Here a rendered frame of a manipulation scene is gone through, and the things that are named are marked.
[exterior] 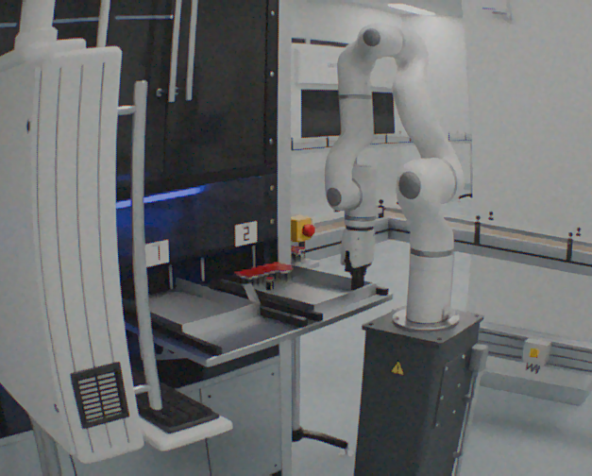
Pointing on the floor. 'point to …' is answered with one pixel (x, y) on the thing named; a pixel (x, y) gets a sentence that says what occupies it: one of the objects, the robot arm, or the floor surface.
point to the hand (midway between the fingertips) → (357, 282)
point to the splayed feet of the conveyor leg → (322, 440)
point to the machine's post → (276, 250)
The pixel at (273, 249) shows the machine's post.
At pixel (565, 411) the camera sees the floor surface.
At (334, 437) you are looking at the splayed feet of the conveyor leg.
